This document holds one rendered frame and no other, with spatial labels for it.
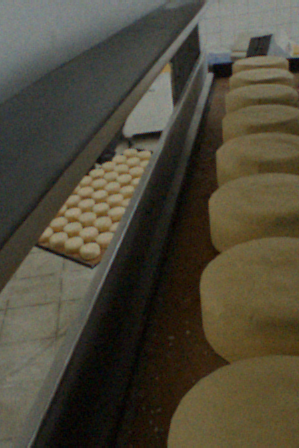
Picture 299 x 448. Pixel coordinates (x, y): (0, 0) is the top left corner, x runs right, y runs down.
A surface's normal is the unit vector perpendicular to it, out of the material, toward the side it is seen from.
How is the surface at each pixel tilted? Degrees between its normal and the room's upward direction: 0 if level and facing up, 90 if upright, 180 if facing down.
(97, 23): 90
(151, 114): 93
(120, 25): 90
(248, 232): 90
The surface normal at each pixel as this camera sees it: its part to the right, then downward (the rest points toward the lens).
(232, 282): -0.11, -0.88
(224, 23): 0.09, 0.45
